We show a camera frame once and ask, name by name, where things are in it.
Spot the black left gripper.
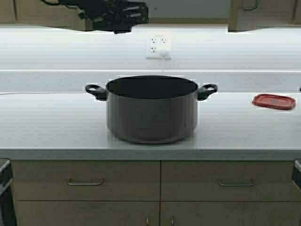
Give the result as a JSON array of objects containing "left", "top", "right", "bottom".
[{"left": 79, "top": 0, "right": 149, "bottom": 33}]

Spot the cabinet door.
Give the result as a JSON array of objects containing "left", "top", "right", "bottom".
[
  {"left": 228, "top": 0, "right": 296, "bottom": 32},
  {"left": 0, "top": 0, "right": 17, "bottom": 24},
  {"left": 160, "top": 202, "right": 301, "bottom": 226},
  {"left": 13, "top": 0, "right": 93, "bottom": 32},
  {"left": 16, "top": 201, "right": 160, "bottom": 226},
  {"left": 291, "top": 0, "right": 301, "bottom": 24}
]

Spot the large grey cooking pot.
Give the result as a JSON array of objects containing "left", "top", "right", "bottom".
[{"left": 85, "top": 75, "right": 218, "bottom": 144}]

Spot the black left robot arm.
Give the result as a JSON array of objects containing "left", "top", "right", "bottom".
[{"left": 43, "top": 0, "right": 149, "bottom": 34}]

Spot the red plastic container lid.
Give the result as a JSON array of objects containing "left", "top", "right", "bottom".
[{"left": 252, "top": 94, "right": 296, "bottom": 110}]

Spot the left lower drawer front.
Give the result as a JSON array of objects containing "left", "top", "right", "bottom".
[{"left": 12, "top": 161, "right": 160, "bottom": 201}]

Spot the drawer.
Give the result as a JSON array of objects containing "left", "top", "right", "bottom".
[
  {"left": 161, "top": 161, "right": 301, "bottom": 202},
  {"left": 12, "top": 161, "right": 160, "bottom": 201}
]

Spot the right lower drawer front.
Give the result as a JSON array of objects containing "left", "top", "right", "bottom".
[{"left": 161, "top": 161, "right": 301, "bottom": 202}]

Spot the white wall power outlet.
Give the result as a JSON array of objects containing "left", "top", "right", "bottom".
[{"left": 146, "top": 31, "right": 173, "bottom": 59}]

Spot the white charger cable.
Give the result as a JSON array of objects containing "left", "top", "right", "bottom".
[{"left": 0, "top": 58, "right": 165, "bottom": 95}]

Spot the robot base left bracket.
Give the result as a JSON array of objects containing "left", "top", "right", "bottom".
[{"left": 0, "top": 159, "right": 13, "bottom": 195}]

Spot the robot base right bracket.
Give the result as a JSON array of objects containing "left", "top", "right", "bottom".
[{"left": 292, "top": 159, "right": 301, "bottom": 189}]

